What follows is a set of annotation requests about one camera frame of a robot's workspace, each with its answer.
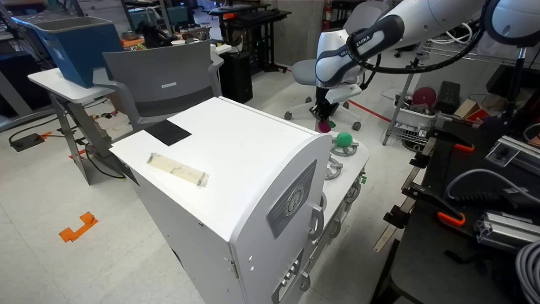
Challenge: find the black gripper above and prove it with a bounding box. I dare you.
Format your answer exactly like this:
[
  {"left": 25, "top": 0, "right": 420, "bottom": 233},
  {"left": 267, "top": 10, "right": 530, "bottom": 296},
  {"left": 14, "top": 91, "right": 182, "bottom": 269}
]
[{"left": 316, "top": 88, "right": 338, "bottom": 123}]

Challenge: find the red strawberry plush toy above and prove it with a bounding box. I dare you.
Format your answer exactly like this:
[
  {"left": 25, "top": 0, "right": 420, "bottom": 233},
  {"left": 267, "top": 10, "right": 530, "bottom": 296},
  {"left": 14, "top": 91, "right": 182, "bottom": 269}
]
[{"left": 317, "top": 122, "right": 331, "bottom": 133}]

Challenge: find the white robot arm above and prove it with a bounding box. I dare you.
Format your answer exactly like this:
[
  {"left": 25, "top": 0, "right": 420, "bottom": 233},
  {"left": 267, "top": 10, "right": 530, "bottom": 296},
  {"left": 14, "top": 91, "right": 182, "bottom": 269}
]
[{"left": 314, "top": 0, "right": 540, "bottom": 91}]

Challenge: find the green octopus plush toy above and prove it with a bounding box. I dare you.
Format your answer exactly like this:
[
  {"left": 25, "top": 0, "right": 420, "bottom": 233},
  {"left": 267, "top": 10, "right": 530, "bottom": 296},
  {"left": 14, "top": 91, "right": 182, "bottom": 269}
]
[{"left": 333, "top": 132, "right": 358, "bottom": 157}]

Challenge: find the white toy kitchen cabinet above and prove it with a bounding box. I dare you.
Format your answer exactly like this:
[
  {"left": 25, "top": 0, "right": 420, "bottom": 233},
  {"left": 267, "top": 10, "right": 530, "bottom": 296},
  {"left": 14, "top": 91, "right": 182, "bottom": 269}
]
[{"left": 111, "top": 98, "right": 370, "bottom": 304}]

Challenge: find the white bin with toys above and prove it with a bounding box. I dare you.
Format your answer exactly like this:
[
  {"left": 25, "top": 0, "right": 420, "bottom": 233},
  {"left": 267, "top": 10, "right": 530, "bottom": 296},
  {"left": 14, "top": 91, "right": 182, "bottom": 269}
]
[{"left": 393, "top": 86, "right": 441, "bottom": 137}]

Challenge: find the grey mesh office chair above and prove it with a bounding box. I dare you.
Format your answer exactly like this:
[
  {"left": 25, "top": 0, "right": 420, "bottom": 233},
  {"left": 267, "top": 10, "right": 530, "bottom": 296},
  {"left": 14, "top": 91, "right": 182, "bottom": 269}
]
[{"left": 284, "top": 0, "right": 390, "bottom": 132}]

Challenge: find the black background desk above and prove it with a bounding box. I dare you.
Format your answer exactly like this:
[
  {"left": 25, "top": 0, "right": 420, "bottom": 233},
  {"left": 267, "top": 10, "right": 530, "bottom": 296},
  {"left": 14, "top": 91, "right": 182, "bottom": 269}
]
[{"left": 211, "top": 3, "right": 289, "bottom": 73}]

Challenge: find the clear tape strip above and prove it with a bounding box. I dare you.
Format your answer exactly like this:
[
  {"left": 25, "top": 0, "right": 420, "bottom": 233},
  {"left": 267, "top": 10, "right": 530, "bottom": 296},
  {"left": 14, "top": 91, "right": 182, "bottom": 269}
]
[{"left": 147, "top": 154, "right": 208, "bottom": 188}]

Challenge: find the black square patch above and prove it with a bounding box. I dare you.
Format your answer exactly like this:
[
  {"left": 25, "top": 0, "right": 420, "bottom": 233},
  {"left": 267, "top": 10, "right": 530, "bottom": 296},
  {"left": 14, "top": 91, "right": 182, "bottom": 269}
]
[{"left": 145, "top": 120, "right": 189, "bottom": 145}]

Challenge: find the grey plastic chair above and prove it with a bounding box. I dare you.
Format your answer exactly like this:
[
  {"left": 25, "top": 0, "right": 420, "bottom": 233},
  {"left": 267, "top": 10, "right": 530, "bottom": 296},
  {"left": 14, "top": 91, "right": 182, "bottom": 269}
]
[{"left": 93, "top": 42, "right": 221, "bottom": 130}]

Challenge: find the black workbench with clamps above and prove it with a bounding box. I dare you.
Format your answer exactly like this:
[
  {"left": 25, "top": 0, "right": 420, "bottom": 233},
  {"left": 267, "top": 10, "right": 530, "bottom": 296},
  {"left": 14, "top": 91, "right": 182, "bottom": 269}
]
[{"left": 370, "top": 118, "right": 525, "bottom": 304}]

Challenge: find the silver aluminium extrusion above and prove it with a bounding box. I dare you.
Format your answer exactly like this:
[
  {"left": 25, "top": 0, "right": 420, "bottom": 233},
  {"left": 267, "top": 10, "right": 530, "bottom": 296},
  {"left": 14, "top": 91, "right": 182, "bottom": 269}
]
[{"left": 474, "top": 211, "right": 540, "bottom": 250}]

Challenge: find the white side table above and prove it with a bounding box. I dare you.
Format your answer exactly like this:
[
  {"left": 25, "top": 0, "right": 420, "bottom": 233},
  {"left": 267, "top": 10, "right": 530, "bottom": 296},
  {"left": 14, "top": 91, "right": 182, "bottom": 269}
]
[{"left": 29, "top": 68, "right": 123, "bottom": 184}]

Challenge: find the blue storage bin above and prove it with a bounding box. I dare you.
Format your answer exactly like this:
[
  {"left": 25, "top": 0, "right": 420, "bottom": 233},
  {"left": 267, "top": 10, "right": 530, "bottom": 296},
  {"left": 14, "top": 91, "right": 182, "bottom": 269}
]
[{"left": 19, "top": 17, "right": 122, "bottom": 88}]

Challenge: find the orange floor tape marker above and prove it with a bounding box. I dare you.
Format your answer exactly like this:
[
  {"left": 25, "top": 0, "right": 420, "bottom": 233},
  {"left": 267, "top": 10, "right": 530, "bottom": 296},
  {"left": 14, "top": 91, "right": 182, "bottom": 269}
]
[{"left": 59, "top": 211, "right": 98, "bottom": 243}]

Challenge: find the black power brick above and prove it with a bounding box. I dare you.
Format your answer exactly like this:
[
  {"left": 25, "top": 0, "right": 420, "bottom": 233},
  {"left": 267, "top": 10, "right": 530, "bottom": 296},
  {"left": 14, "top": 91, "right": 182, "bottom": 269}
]
[{"left": 10, "top": 133, "right": 44, "bottom": 152}]

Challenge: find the grey stove burner ring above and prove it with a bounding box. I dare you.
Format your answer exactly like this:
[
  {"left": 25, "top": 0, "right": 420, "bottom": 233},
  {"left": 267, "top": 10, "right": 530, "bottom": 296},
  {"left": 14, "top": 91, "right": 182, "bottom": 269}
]
[{"left": 324, "top": 157, "right": 346, "bottom": 181}]

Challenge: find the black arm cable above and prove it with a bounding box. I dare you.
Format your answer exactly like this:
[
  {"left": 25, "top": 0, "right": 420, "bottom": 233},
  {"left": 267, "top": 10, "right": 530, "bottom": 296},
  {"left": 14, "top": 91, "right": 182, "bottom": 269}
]
[{"left": 346, "top": 22, "right": 486, "bottom": 76}]

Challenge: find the grey corrugated hose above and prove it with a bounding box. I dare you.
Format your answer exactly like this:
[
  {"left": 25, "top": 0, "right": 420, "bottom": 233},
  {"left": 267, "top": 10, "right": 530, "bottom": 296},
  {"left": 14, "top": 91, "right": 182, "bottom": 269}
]
[{"left": 515, "top": 242, "right": 540, "bottom": 304}]

